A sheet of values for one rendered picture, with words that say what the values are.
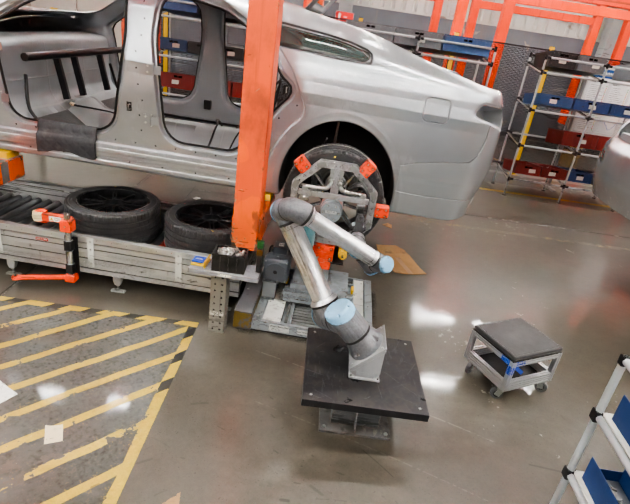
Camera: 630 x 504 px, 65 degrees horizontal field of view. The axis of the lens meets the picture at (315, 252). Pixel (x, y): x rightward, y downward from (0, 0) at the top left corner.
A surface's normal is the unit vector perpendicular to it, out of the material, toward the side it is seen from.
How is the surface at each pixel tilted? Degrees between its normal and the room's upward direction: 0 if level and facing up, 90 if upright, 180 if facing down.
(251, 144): 90
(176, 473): 0
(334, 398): 0
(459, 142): 90
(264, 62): 90
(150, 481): 0
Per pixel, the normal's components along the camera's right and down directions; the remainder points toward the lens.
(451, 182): -0.07, 0.41
